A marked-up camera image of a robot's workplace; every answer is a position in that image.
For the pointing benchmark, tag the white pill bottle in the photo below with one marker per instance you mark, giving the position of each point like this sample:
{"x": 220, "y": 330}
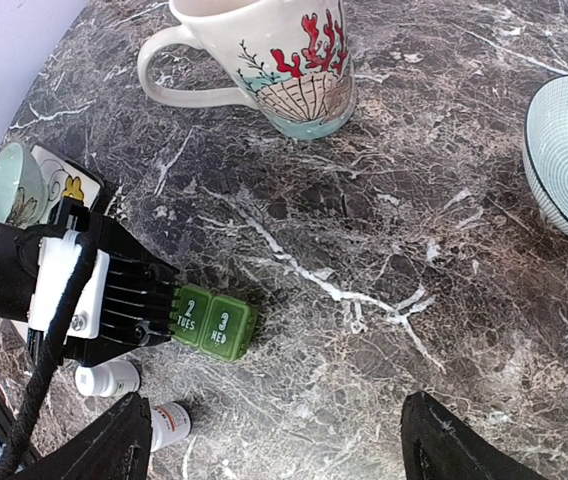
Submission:
{"x": 109, "y": 379}
{"x": 170, "y": 423}

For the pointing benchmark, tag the white pill bottle right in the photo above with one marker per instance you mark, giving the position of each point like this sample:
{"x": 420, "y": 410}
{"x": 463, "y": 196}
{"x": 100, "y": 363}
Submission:
{"x": 170, "y": 423}

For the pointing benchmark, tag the white pill bottle left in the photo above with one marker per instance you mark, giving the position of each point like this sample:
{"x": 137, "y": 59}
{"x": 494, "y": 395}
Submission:
{"x": 109, "y": 379}

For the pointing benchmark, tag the green weekly pill organizer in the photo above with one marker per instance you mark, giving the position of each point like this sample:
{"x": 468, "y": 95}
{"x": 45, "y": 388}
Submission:
{"x": 217, "y": 325}

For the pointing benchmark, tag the square floral plate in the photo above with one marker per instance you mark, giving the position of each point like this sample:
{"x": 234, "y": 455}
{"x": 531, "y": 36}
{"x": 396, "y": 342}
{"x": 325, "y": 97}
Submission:
{"x": 64, "y": 178}

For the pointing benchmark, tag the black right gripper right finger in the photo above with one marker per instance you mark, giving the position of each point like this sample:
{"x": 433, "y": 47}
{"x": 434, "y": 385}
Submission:
{"x": 438, "y": 445}

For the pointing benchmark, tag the white mug with coral pattern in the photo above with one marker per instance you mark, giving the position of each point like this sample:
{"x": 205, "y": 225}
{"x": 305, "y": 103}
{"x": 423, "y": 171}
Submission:
{"x": 290, "y": 60}

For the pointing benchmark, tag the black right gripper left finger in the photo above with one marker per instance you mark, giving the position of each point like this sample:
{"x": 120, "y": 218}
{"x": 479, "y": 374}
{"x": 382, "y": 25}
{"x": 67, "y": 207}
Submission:
{"x": 114, "y": 446}

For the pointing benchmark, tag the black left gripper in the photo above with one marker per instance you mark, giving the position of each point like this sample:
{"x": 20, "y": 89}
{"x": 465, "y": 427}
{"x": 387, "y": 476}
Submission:
{"x": 139, "y": 288}

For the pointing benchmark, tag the plain celadon green bowl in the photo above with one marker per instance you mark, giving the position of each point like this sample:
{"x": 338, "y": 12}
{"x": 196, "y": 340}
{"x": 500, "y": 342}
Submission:
{"x": 23, "y": 195}

